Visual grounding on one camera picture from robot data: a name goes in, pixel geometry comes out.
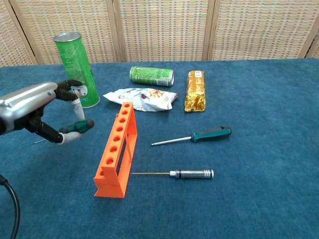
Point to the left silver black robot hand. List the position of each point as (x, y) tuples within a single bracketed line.
[(27, 99)]

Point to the small green black screwdriver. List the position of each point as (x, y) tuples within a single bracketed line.
[(82, 124)]

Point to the orange tool holder block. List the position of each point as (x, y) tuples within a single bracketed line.
[(107, 189)]

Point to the woven bamboo screen panel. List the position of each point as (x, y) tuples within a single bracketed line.
[(162, 30), (259, 30), (10, 44), (69, 20), (316, 52)]

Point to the green chips tube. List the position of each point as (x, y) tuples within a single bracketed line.
[(74, 64)]

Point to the white snack bag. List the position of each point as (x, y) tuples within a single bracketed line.
[(149, 99)]

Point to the green drink can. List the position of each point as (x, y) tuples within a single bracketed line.
[(149, 75)]

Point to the gold foil biscuit pack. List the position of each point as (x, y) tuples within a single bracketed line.
[(195, 92)]

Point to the blue felt table mat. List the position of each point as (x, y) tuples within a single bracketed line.
[(249, 174)]

